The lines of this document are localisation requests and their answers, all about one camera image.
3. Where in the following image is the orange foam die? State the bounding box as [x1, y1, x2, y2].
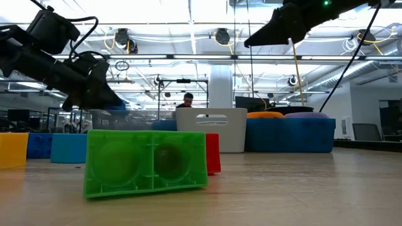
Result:
[246, 111, 285, 119]

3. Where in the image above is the black aluminium station frame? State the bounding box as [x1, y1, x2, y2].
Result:
[332, 139, 402, 154]

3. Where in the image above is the blue rectangular toy brick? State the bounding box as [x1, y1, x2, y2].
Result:
[151, 120, 178, 132]

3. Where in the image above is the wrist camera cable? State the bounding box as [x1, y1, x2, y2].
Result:
[64, 15, 109, 62]
[318, 2, 383, 113]

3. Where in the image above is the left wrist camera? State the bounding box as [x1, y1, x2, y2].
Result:
[26, 9, 81, 55]

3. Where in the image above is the red toy brick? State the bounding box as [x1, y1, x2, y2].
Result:
[205, 132, 222, 176]

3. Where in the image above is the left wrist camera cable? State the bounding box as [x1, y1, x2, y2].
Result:
[64, 15, 109, 62]

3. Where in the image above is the white plastic bin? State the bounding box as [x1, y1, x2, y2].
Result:
[175, 107, 248, 154]

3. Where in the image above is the yellow hanging cable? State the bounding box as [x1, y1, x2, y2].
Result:
[291, 40, 306, 107]

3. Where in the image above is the purple foam die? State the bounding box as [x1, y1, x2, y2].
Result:
[284, 112, 330, 119]

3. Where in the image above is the small blue rounded toy brick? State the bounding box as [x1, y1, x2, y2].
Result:
[26, 132, 54, 159]

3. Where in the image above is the black monitor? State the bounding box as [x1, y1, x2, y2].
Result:
[6, 108, 31, 122]
[235, 95, 274, 113]

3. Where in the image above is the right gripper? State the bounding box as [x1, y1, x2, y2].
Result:
[244, 0, 349, 48]

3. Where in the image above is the teal plastic bin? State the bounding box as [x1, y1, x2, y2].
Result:
[244, 117, 336, 154]

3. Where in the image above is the black bucket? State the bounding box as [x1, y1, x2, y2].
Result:
[266, 105, 315, 116]

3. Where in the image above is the black camera rig frame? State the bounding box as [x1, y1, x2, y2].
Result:
[156, 77, 210, 120]

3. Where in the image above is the large blue rounded toy brick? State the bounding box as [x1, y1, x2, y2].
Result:
[50, 133, 89, 164]

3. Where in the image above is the light green toy brick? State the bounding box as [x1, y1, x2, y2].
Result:
[82, 129, 209, 200]

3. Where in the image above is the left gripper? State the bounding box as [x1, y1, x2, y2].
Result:
[46, 56, 123, 110]

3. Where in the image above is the yellow toy brick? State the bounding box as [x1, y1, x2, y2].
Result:
[0, 132, 30, 170]

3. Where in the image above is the person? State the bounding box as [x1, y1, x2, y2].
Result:
[175, 92, 195, 109]

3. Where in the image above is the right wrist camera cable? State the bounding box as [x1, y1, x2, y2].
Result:
[318, 2, 383, 113]

